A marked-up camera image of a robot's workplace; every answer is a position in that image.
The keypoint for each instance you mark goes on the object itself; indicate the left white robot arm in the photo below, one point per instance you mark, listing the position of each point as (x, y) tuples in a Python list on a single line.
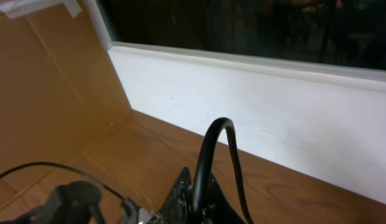
[(79, 202)]

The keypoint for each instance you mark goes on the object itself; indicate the cardboard side panel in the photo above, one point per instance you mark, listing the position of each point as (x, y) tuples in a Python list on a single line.
[(59, 97)]

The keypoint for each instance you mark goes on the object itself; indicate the dark window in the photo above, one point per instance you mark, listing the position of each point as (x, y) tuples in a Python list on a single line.
[(340, 32)]

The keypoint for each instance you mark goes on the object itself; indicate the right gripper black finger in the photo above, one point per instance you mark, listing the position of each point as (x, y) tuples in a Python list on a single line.
[(177, 205)]

